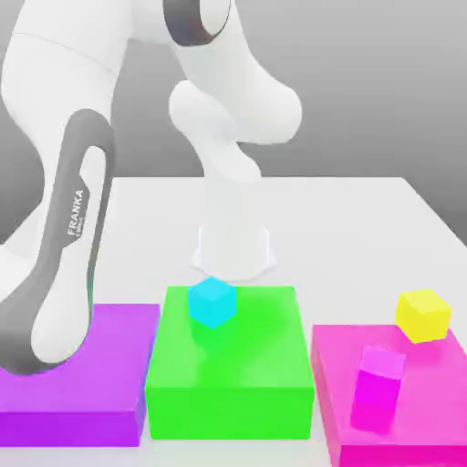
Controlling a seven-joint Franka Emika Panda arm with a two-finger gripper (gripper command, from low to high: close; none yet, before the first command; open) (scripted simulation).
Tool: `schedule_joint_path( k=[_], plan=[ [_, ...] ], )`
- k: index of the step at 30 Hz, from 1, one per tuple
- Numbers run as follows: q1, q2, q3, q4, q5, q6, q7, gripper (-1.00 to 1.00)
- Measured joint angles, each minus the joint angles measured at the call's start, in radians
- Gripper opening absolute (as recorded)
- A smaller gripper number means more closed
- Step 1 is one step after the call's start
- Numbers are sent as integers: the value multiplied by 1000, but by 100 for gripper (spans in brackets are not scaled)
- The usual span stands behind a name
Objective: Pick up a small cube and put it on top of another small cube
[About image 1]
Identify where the large purple box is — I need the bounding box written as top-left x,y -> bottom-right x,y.
0,303 -> 161,448

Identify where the small yellow cube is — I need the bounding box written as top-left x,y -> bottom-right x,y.
395,288 -> 453,345

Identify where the large green box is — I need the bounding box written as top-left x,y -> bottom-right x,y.
145,285 -> 316,441

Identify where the small magenta cube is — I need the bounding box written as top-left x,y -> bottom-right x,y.
348,344 -> 408,435

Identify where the large pink box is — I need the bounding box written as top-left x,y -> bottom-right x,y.
310,323 -> 467,467

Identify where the small cyan cube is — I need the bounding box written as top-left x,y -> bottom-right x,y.
187,275 -> 237,330

